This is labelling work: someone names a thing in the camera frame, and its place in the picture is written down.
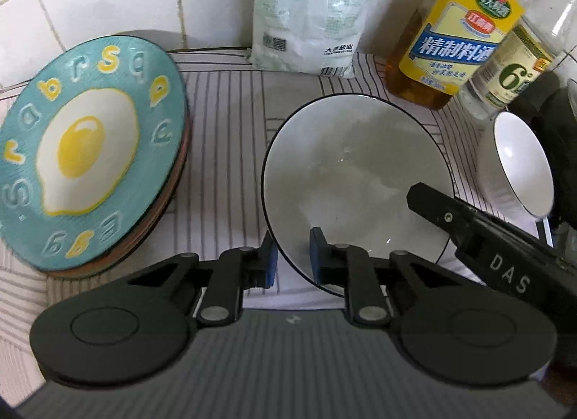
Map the white black-rimmed small bowl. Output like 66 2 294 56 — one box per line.
476 111 555 221

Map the white black-rimmed large bowl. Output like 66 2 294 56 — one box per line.
261 93 454 283

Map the blue fried egg plate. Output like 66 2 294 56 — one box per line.
1 35 191 278

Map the striped table mat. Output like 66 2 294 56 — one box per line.
0 50 556 406

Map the white vinegar bottle yellow cap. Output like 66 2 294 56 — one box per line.
458 0 576 122

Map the cooking wine bottle yellow label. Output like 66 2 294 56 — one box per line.
384 0 530 110

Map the white salt bag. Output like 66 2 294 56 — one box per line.
250 0 369 78

